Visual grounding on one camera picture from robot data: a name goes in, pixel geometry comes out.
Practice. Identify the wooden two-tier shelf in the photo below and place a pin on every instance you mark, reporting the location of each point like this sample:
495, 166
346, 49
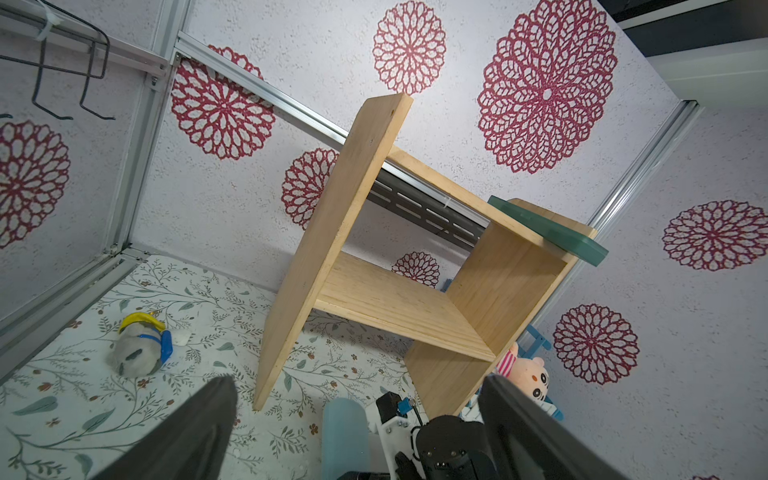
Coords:
458, 335

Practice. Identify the cartoon boy plush toy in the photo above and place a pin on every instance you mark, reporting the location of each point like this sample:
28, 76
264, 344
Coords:
527, 374

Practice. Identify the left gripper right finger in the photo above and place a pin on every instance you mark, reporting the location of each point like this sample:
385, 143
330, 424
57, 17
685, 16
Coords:
527, 443

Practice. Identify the light blue pencil case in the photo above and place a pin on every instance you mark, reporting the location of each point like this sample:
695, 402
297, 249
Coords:
344, 440

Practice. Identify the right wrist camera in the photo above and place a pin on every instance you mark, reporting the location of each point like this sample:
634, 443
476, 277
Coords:
393, 426

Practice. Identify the dark grey wall shelf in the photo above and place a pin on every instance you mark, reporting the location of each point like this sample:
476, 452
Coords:
410, 203

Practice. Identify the dark green pencil case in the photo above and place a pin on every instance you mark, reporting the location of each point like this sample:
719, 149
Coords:
553, 228

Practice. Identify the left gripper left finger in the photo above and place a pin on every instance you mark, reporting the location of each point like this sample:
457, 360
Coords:
190, 443

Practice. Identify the small toy figure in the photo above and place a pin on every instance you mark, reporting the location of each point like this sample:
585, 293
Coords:
144, 345

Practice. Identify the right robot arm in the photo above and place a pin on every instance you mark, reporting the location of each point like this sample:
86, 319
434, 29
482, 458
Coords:
446, 447

